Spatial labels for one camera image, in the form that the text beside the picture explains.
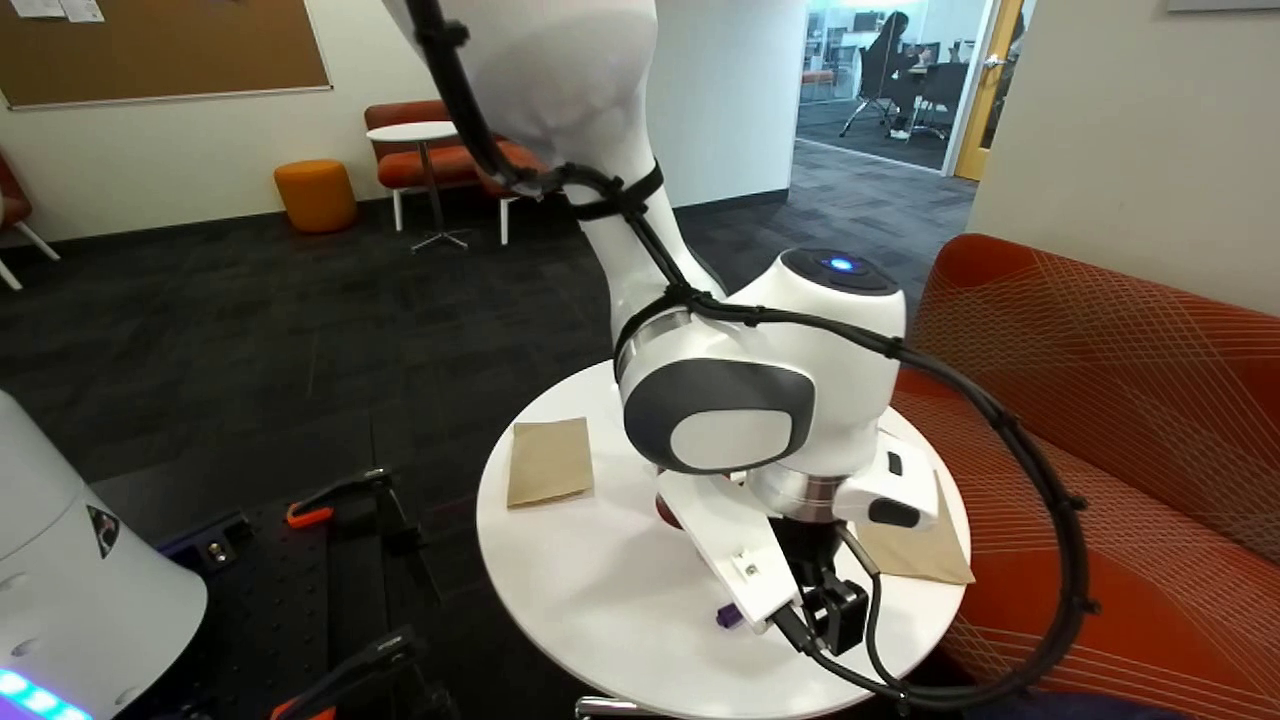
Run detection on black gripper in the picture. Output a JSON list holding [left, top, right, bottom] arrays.
[[769, 515, 875, 660]]

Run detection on chrome table base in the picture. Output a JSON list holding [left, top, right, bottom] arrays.
[[574, 693, 644, 720]]

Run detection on large brown paper napkin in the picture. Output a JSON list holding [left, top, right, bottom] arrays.
[[504, 417, 597, 513]]

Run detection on orange patterned sofa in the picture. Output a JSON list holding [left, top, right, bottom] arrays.
[[853, 230, 1280, 720]]

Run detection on yellow wooden door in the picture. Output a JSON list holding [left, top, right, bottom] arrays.
[[952, 0, 1031, 189]]

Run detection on black equipment stand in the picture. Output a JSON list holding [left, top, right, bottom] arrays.
[[94, 465, 455, 720]]

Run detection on seated person dark clothes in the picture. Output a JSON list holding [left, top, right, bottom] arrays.
[[855, 8, 924, 134]]

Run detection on small white round table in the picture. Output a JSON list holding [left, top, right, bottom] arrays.
[[363, 115, 472, 254]]

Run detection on orange round ottoman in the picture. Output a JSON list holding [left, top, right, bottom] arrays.
[[272, 156, 359, 240]]

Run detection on white rounded machine housing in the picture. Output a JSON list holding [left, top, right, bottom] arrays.
[[0, 388, 214, 720]]

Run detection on cork board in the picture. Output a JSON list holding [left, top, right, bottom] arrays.
[[0, 0, 331, 110]]

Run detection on orange chair white legs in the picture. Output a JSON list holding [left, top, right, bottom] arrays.
[[0, 153, 63, 296]]

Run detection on orange handled black clamp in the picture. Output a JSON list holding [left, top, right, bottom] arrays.
[[264, 630, 418, 720], [280, 465, 405, 537]]

